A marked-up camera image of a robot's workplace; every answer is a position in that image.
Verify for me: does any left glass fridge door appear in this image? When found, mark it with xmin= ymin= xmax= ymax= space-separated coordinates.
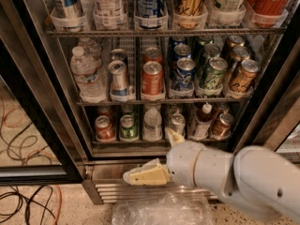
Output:
xmin=0 ymin=35 xmax=83 ymax=186

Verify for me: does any silver blue can front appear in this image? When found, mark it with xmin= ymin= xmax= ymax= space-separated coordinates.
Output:
xmin=108 ymin=60 xmax=128 ymax=96

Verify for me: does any silver can shelf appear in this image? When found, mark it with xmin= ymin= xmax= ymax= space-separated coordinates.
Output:
xmin=168 ymin=103 xmax=183 ymax=114
xmin=168 ymin=113 xmax=186 ymax=135

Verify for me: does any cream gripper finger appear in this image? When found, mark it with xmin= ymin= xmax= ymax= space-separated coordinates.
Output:
xmin=123 ymin=158 xmax=171 ymax=186
xmin=165 ymin=127 xmax=185 ymax=147

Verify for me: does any green can middle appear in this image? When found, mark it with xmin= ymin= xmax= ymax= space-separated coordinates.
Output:
xmin=198 ymin=43 xmax=221 ymax=67

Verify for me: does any silver can bottom shelf front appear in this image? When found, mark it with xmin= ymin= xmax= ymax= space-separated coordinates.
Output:
xmin=168 ymin=113 xmax=186 ymax=135

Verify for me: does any glass fridge door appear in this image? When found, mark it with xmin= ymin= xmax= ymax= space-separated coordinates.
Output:
xmin=252 ymin=72 xmax=300 ymax=164
xmin=0 ymin=35 xmax=83 ymax=186

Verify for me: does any blue can middle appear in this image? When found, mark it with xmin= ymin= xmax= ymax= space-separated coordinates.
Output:
xmin=172 ymin=44 xmax=191 ymax=61

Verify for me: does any red can bottom shelf front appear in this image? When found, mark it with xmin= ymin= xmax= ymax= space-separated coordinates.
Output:
xmin=95 ymin=115 xmax=115 ymax=140

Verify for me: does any copper can shelf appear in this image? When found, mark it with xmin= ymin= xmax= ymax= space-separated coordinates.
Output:
xmin=214 ymin=102 xmax=230 ymax=115
xmin=211 ymin=113 xmax=234 ymax=137

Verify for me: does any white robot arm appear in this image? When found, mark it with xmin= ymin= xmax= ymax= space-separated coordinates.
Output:
xmin=123 ymin=127 xmax=300 ymax=222

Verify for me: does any gold can rear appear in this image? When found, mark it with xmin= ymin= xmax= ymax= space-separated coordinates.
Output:
xmin=223 ymin=35 xmax=245 ymax=53

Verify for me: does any clear water bottle bottom shelf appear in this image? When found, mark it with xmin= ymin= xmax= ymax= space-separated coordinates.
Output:
xmin=143 ymin=108 xmax=162 ymax=142

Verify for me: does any orange can front middle shelf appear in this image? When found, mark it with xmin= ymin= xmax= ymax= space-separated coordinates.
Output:
xmin=142 ymin=61 xmax=163 ymax=96

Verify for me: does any red can shelf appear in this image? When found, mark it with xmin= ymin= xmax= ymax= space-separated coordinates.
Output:
xmin=97 ymin=105 xmax=113 ymax=119
xmin=95 ymin=115 xmax=115 ymax=140

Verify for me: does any gold can middle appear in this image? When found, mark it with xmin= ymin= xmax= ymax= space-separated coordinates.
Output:
xmin=227 ymin=46 xmax=250 ymax=68

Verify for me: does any green white can top shelf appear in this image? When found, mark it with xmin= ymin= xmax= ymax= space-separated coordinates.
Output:
xmin=212 ymin=0 xmax=244 ymax=24

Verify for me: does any copper can bottom shelf front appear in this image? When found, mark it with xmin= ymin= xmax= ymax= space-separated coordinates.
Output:
xmin=211 ymin=113 xmax=234 ymax=137

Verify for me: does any rear water bottle middle shelf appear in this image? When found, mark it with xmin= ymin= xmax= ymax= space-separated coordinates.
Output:
xmin=78 ymin=37 xmax=102 ymax=68

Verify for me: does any silver blue can rear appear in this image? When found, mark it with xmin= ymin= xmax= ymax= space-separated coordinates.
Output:
xmin=111 ymin=49 xmax=128 ymax=63

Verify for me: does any green can bottom shelf front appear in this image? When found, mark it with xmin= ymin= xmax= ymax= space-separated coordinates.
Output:
xmin=119 ymin=114 xmax=138 ymax=139

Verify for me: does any clear water bottle shelf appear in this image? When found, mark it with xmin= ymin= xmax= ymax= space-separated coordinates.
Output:
xmin=143 ymin=108 xmax=162 ymax=142
xmin=70 ymin=46 xmax=107 ymax=103

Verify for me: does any gold can front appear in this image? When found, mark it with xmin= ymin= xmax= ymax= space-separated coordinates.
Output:
xmin=229 ymin=59 xmax=260 ymax=93

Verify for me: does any clear plastic bin on floor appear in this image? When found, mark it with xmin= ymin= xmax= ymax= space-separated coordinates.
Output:
xmin=112 ymin=193 xmax=215 ymax=225

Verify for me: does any copper can bottom shelf rear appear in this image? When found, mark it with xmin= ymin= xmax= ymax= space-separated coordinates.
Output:
xmin=214 ymin=102 xmax=230 ymax=115

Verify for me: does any yellow can top shelf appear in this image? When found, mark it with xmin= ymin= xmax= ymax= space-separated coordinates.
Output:
xmin=173 ymin=0 xmax=205 ymax=29

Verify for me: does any red coca cola can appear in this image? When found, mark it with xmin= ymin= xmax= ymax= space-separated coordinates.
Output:
xmin=247 ymin=0 xmax=289 ymax=27

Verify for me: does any orange cable on floor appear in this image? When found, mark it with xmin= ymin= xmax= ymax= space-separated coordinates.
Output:
xmin=0 ymin=98 xmax=63 ymax=225

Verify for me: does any green can bottom shelf rear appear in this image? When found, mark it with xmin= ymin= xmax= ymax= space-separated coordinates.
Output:
xmin=121 ymin=104 xmax=136 ymax=116

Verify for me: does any gold can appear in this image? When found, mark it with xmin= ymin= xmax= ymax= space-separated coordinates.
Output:
xmin=223 ymin=35 xmax=245 ymax=53
xmin=229 ymin=59 xmax=260 ymax=93
xmin=227 ymin=46 xmax=250 ymax=68

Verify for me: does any red can bottom shelf rear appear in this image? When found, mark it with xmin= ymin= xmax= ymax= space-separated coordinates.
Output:
xmin=97 ymin=105 xmax=113 ymax=119

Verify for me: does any brown juice bottle white cap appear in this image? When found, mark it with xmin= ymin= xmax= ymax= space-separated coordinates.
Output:
xmin=188 ymin=103 xmax=213 ymax=141

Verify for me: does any white label bottle top shelf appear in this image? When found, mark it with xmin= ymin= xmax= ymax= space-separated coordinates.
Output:
xmin=95 ymin=0 xmax=127 ymax=29

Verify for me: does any silver can bottom shelf rear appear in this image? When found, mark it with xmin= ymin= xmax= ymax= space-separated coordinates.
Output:
xmin=168 ymin=103 xmax=183 ymax=114

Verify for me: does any silver blue can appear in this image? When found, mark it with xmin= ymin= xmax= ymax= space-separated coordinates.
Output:
xmin=111 ymin=49 xmax=128 ymax=63
xmin=108 ymin=60 xmax=128 ymax=96

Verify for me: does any clear water bottle middle shelf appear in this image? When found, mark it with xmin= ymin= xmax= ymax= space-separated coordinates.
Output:
xmin=70 ymin=46 xmax=107 ymax=103

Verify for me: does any blue white can top shelf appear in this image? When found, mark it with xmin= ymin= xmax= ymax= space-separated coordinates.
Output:
xmin=52 ymin=0 xmax=83 ymax=32

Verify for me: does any orange can shelf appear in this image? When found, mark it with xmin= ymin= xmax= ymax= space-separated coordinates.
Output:
xmin=142 ymin=47 xmax=163 ymax=64
xmin=142 ymin=61 xmax=163 ymax=96

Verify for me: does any orange can rear middle shelf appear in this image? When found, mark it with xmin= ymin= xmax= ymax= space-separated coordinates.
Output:
xmin=142 ymin=47 xmax=163 ymax=64

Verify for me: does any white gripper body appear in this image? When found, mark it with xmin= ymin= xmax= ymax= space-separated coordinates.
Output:
xmin=166 ymin=141 xmax=205 ymax=187

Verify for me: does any right glass fridge door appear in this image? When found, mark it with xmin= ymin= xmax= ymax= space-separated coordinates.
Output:
xmin=252 ymin=72 xmax=300 ymax=164

